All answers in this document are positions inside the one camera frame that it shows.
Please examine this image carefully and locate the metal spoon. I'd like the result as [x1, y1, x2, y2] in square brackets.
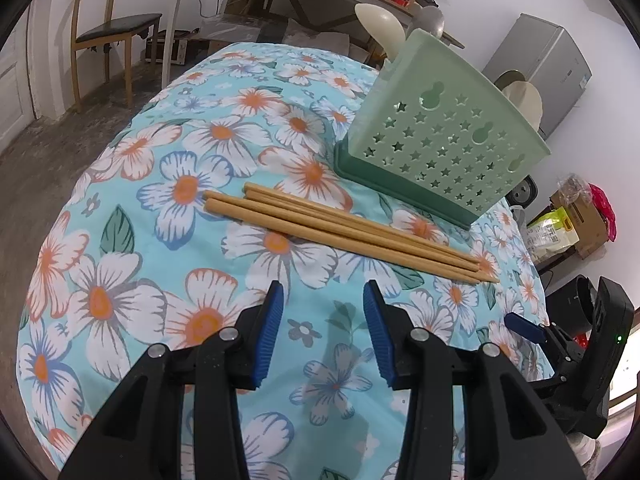
[419, 6, 446, 40]

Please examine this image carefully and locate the small dark countertop oven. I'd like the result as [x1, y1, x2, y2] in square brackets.
[146, 30, 193, 66]

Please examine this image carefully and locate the blue floral blanket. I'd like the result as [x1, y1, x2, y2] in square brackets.
[17, 42, 551, 480]

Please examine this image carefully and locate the black round bin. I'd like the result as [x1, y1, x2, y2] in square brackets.
[545, 275, 598, 333]

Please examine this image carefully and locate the white panel door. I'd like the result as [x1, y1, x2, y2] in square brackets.
[0, 25, 38, 146]

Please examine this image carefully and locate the grey sack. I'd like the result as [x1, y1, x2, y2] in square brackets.
[282, 30, 351, 58]

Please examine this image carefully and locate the beige rice paddle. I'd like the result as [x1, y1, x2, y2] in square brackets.
[501, 81, 544, 131]

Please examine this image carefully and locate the clear plastic storage box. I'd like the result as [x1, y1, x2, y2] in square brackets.
[197, 14, 281, 43]

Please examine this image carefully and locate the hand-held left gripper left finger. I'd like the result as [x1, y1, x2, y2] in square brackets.
[59, 280, 285, 480]

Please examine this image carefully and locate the silver refrigerator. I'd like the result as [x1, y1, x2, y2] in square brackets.
[482, 12, 592, 141]

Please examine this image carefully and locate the clear crumpled plastic bag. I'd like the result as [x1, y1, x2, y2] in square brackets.
[555, 174, 591, 206]

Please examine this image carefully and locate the wooden chair with dark seat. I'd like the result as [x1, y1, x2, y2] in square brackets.
[70, 0, 163, 113]

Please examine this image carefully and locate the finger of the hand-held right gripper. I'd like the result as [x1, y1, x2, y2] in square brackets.
[504, 312, 548, 345]

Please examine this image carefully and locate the yellow green rice bag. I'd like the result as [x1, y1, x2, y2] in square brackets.
[525, 207, 581, 263]

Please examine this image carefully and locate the pink plastic bag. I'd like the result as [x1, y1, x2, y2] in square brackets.
[587, 183, 617, 243]

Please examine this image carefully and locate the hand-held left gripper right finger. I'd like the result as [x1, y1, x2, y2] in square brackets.
[362, 280, 586, 480]

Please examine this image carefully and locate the black rice cooker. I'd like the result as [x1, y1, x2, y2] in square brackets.
[507, 174, 540, 207]

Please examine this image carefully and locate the white soup spoon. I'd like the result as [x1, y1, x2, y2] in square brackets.
[354, 2, 407, 58]

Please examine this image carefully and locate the green perforated utensil holder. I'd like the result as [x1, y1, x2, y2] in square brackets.
[334, 29, 552, 231]

